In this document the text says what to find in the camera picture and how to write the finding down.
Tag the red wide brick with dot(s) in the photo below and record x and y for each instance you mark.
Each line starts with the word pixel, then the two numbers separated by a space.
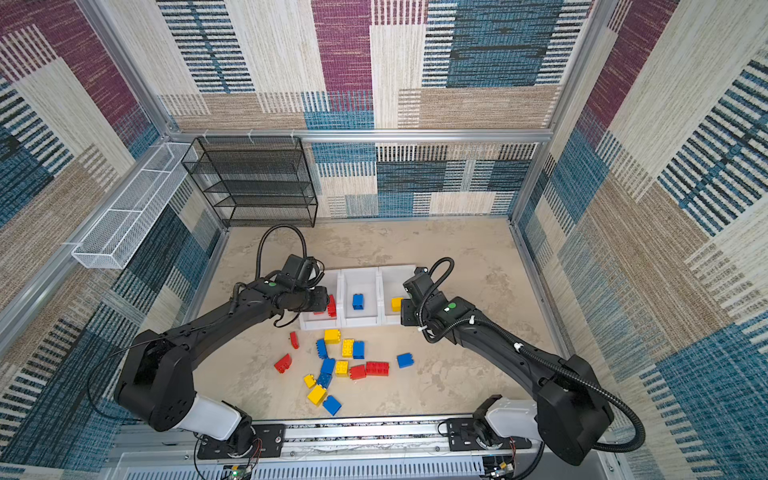
pixel 377 368

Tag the black wire shelf rack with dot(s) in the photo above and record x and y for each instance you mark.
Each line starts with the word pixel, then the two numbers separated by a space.
pixel 252 181

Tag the middle white bin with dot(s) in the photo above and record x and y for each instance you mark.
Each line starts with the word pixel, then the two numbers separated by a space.
pixel 360 280

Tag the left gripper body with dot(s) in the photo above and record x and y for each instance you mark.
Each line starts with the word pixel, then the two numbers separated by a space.
pixel 310 300

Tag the red long diagonal brick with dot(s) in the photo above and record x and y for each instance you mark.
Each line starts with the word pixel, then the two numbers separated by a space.
pixel 332 308

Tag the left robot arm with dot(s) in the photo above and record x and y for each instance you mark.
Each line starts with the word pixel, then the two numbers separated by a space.
pixel 156 382

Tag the blue long brick left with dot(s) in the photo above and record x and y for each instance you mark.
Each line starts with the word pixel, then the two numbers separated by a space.
pixel 322 349

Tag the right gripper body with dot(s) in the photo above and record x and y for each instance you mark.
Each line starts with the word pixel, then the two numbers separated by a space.
pixel 413 316

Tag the small yellow brick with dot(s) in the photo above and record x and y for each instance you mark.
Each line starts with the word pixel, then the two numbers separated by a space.
pixel 309 381

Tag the yellow hollow brick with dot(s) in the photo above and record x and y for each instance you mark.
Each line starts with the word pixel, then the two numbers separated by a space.
pixel 396 304

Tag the yellow brick bottom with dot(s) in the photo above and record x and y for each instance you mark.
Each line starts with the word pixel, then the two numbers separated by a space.
pixel 317 395

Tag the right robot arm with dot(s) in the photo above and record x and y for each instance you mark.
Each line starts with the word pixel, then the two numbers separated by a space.
pixel 571 416

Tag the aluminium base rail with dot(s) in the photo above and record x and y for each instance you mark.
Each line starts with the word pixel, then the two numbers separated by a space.
pixel 389 447

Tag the white wire mesh basket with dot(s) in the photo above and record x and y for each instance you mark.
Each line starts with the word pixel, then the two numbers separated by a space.
pixel 119 232

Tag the left white bin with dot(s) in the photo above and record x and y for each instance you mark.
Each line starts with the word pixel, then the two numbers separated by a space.
pixel 324 321

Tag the yellow brick top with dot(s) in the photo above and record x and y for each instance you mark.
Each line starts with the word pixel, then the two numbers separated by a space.
pixel 332 336

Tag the blue brick bottom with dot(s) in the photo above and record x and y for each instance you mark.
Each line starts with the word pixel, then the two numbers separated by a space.
pixel 332 405

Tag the blue long brick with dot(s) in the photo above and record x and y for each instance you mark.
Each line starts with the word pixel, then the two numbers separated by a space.
pixel 322 349
pixel 326 372

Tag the blue long brick lower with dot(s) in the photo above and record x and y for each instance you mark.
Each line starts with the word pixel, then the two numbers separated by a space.
pixel 326 372

